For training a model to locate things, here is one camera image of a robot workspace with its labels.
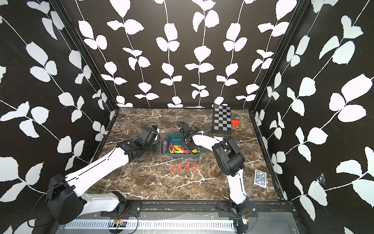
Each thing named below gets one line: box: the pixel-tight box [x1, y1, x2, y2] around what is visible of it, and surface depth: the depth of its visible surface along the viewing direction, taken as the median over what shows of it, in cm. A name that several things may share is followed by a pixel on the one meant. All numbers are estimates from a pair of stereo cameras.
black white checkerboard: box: [213, 104, 232, 132], surface depth 113 cm
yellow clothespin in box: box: [173, 145, 184, 154], surface depth 97 cm
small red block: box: [230, 119, 241, 126], surface depth 113 cm
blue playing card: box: [254, 169, 267, 188], surface depth 85 cm
